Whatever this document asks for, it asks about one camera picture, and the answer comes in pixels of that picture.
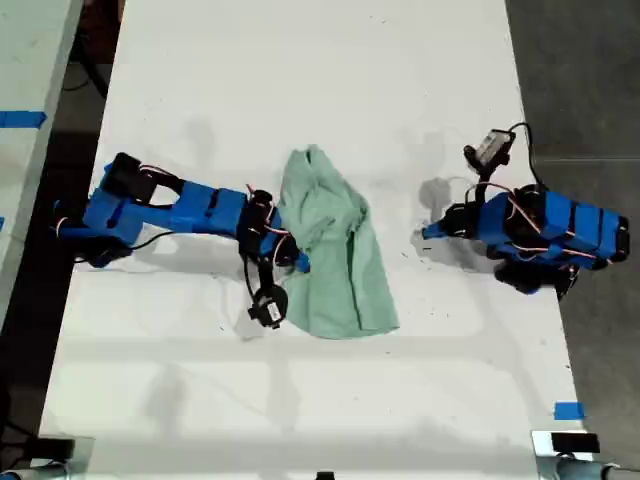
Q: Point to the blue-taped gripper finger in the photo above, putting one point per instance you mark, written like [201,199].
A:
[303,262]
[436,230]

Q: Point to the pale green T-shirt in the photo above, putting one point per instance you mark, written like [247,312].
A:
[330,250]

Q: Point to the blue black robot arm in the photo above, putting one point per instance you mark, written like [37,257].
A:
[570,225]
[200,210]

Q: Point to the short blue tape strip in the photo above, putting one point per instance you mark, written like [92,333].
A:
[569,410]

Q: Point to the white side table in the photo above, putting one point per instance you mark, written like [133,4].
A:
[30,125]

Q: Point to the small black box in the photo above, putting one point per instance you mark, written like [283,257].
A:
[575,443]
[56,447]

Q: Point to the long blue tape strip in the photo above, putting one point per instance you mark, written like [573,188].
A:
[22,120]

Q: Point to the grey metal pipe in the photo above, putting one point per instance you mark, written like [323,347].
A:
[575,470]
[35,472]

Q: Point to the black camera stalk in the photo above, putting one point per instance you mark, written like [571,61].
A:
[486,182]
[266,272]

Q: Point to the black camera box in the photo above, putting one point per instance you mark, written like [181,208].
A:
[270,306]
[492,147]

